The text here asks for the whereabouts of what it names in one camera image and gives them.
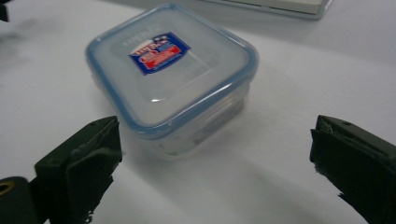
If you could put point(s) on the clear plastic food container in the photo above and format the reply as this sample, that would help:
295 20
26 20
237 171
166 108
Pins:
169 68
199 130

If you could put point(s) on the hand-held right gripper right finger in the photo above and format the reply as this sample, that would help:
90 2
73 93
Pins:
358 158

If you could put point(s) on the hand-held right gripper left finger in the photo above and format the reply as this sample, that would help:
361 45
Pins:
81 165

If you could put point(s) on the white flat board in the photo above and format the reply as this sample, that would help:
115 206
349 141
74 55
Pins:
274 6

